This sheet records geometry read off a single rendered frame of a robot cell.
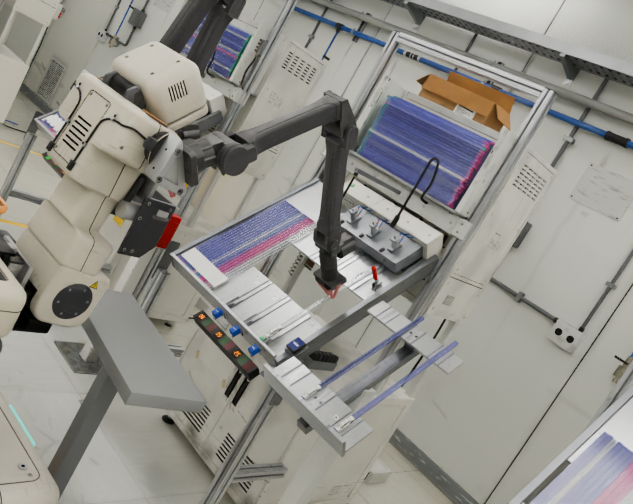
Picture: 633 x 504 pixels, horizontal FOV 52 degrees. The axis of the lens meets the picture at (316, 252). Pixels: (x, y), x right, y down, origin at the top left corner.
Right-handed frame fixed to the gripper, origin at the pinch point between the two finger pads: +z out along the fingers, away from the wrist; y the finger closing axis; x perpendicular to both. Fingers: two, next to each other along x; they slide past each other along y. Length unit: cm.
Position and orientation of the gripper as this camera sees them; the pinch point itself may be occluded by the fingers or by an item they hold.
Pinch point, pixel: (331, 295)
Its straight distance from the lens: 220.2
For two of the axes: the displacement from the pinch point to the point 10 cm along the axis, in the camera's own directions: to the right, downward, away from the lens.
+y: -6.3, -4.7, 6.2
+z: 0.8, 7.5, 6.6
